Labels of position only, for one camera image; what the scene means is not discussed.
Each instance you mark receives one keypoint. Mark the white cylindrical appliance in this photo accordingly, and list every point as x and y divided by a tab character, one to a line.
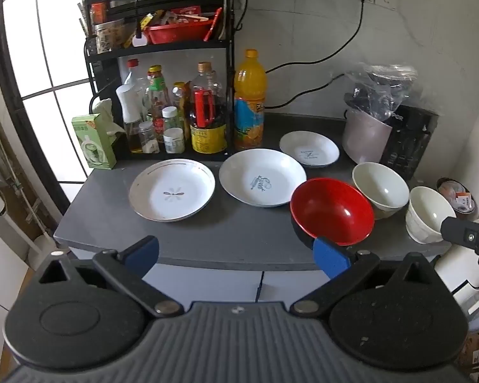
462	265

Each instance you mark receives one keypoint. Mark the cream bowl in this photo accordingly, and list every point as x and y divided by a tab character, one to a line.
381	187

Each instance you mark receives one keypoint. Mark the orange juice bottle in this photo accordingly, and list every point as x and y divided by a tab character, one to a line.
249	99

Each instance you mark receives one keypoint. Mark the white plate with script print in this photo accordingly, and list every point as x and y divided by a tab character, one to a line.
263	179

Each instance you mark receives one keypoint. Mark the oil dispenser bottle white top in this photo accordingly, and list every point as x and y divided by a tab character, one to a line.
130	103

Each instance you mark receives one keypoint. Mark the clear bottle red cap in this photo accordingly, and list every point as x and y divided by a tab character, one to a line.
134	74

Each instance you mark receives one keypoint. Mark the red snack packet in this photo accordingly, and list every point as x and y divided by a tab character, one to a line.
213	24

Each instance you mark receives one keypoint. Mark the small glass jar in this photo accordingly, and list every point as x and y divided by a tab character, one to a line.
148	137

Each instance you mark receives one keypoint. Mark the white ribbed bowl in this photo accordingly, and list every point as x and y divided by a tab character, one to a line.
427	213

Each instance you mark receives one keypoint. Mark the small white plate crossed print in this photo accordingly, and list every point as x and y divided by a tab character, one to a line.
309	149

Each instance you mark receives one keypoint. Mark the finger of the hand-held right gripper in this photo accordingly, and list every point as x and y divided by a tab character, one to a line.
462	233

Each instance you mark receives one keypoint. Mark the cardboard box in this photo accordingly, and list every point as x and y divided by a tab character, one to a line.
476	347

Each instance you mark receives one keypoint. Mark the red bowl black outside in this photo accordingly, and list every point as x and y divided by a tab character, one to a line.
331	211

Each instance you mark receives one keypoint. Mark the glass jar white lid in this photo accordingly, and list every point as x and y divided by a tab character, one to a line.
170	115

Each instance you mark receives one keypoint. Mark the green tissue box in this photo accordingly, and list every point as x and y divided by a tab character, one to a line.
92	143

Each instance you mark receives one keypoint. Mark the green label sauce bottle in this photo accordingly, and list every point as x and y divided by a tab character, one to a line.
156	95

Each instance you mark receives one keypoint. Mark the white pill bottle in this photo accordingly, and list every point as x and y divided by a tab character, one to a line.
173	140

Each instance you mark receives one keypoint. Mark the black kitchen appliance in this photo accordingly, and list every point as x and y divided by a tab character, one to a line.
413	139

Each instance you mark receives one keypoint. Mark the white cabinet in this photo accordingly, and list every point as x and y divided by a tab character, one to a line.
207	275

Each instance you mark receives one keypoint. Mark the small round bin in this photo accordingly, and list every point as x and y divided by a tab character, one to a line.
454	195

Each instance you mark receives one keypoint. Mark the black metal shelf rack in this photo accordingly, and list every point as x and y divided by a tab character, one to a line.
229	68

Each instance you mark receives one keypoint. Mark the white plate with flower print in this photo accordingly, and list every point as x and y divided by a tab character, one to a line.
171	191

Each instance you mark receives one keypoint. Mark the white plug adapter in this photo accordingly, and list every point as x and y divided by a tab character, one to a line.
140	40

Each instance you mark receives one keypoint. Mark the clear plastic bag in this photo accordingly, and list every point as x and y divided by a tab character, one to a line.
383	87

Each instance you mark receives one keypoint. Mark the silver rice cooker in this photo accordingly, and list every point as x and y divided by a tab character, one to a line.
365	137

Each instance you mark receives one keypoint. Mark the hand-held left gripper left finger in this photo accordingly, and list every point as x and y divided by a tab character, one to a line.
142	254

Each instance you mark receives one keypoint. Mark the red tin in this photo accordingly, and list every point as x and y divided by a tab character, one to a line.
99	12

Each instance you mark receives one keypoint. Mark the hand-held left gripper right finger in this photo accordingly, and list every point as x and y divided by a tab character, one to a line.
331	259

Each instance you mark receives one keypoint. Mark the black window frame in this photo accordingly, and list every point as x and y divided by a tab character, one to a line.
27	127

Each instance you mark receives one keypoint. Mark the red plastic basket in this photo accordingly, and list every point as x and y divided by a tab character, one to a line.
175	34

